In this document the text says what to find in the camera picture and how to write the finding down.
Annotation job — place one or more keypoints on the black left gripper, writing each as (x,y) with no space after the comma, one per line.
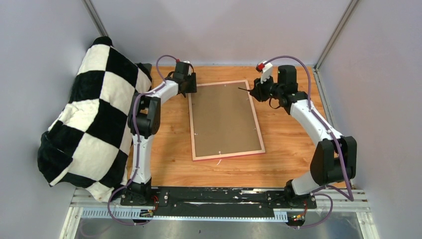
(191,87)

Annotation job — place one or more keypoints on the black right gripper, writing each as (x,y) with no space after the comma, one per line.
(258,90)

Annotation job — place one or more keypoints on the pink picture frame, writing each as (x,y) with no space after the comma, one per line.
(194,148)

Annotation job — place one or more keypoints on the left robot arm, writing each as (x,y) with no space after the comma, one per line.
(144,123)

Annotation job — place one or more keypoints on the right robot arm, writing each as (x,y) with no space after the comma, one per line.
(334,159)

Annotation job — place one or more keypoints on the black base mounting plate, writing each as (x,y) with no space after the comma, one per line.
(231,203)

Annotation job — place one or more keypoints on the black white checkered pillow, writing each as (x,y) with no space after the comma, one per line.
(88,144)

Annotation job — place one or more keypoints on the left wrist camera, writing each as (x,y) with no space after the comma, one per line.
(183,67)

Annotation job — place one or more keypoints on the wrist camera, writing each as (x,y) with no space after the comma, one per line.
(183,67)
(265,68)

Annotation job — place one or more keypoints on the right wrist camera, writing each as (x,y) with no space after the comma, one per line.
(265,68)

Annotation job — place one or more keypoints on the brown frame backing board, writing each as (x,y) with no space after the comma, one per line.
(224,118)

